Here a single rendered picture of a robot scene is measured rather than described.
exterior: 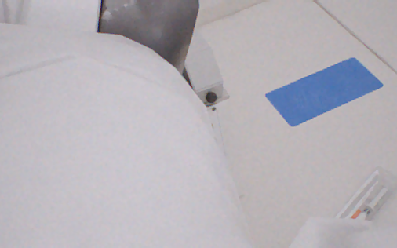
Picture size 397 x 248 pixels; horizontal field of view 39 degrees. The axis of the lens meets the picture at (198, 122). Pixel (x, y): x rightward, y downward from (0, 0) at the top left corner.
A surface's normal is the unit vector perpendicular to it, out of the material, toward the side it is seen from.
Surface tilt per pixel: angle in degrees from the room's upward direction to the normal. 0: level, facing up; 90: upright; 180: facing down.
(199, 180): 46
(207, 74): 41
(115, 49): 32
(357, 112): 0
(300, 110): 0
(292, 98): 0
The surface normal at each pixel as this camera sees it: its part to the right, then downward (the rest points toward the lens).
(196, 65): 0.29, -0.04
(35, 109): -0.09, -0.87
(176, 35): 0.79, 0.08
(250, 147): 0.00, -0.64
